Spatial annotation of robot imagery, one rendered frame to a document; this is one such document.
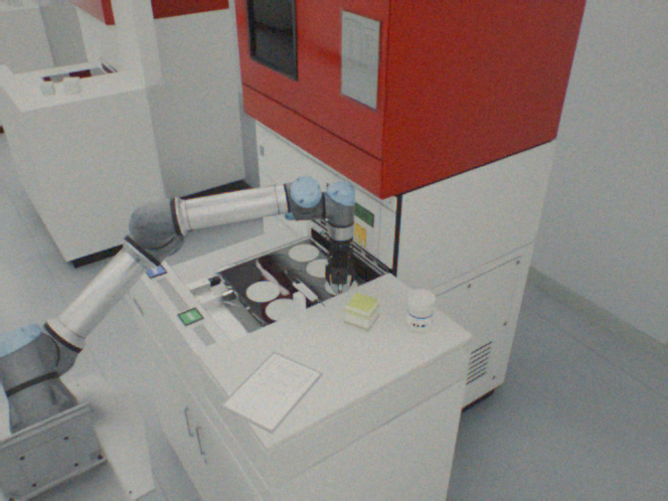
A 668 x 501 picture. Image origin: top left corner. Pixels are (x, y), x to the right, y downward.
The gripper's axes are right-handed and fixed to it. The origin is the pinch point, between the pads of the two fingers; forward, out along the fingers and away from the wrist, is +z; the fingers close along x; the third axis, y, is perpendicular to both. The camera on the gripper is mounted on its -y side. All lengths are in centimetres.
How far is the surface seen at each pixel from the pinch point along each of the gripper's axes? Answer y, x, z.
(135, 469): -56, 45, 10
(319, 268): 15.5, 7.3, 1.6
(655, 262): 88, -139, 45
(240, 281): 7.4, 31.6, 1.7
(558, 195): 132, -105, 35
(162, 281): -1, 53, -4
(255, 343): -27.4, 20.7, -4.9
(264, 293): 1.7, 23.0, 1.6
